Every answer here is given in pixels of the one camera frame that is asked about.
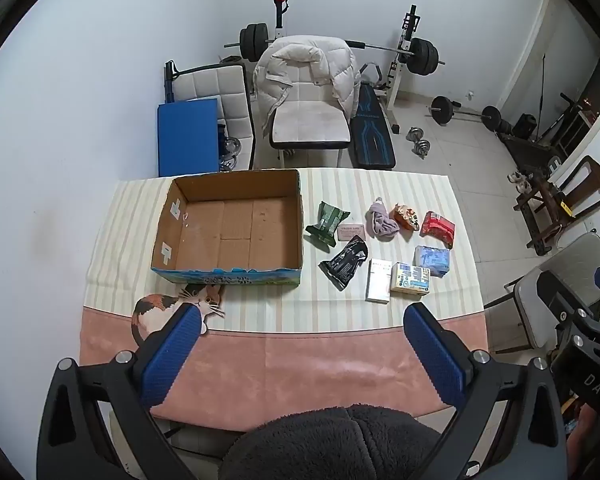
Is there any white slim box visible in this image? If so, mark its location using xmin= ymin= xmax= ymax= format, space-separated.
xmin=365 ymin=258 xmax=392 ymax=304

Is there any black blue weight bench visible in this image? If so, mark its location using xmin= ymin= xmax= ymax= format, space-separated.
xmin=350 ymin=82 xmax=396 ymax=170

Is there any open cardboard box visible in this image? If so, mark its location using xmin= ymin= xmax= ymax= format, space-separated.
xmin=151 ymin=169 xmax=303 ymax=285

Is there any orange snack bag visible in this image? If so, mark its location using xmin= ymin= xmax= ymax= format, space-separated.
xmin=390 ymin=204 xmax=419 ymax=232

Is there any striped cat tablecloth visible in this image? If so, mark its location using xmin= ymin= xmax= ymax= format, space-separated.
xmin=80 ymin=168 xmax=488 ymax=431

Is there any dark wooden chair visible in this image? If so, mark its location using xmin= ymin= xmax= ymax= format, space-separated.
xmin=514 ymin=155 xmax=600 ymax=257

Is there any purple cloth bundle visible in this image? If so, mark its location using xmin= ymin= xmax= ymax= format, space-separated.
xmin=365 ymin=197 xmax=400 ymax=240

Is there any barbell on rack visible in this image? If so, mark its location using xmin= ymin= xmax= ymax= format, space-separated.
xmin=224 ymin=23 xmax=444 ymax=76

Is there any blue mat board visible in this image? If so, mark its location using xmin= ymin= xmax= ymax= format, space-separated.
xmin=158 ymin=99 xmax=220 ymax=177

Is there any red snack packet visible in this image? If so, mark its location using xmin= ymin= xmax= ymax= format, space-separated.
xmin=419 ymin=210 xmax=455 ymax=250

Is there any chrome dumbbell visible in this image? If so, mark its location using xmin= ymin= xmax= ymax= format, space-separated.
xmin=406 ymin=127 xmax=431 ymax=159

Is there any blue tissue pack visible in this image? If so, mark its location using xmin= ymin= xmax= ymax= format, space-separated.
xmin=414 ymin=246 xmax=450 ymax=278

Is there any yellow tissue pack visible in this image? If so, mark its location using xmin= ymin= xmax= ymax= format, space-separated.
xmin=390 ymin=262 xmax=430 ymax=296

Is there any grey folding chair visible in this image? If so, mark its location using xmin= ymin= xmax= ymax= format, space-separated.
xmin=484 ymin=231 xmax=600 ymax=354

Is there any white quilted chair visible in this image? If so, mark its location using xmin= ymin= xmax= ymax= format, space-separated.
xmin=163 ymin=60 xmax=256 ymax=170

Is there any barbell on floor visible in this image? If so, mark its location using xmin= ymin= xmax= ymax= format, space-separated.
xmin=428 ymin=96 xmax=502 ymax=131

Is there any green snack packet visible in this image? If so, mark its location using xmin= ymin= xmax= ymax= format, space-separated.
xmin=304 ymin=202 xmax=350 ymax=252

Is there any white weight rack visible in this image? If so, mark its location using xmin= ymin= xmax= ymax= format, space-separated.
xmin=382 ymin=4 xmax=420 ymax=134

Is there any black foil packet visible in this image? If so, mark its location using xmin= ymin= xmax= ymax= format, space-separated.
xmin=318 ymin=235 xmax=368 ymax=292

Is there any black fleece clothing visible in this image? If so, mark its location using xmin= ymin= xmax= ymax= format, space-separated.
xmin=218 ymin=404 xmax=440 ymax=479

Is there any white padded chair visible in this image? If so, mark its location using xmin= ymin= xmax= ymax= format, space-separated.
xmin=251 ymin=34 xmax=361 ymax=167

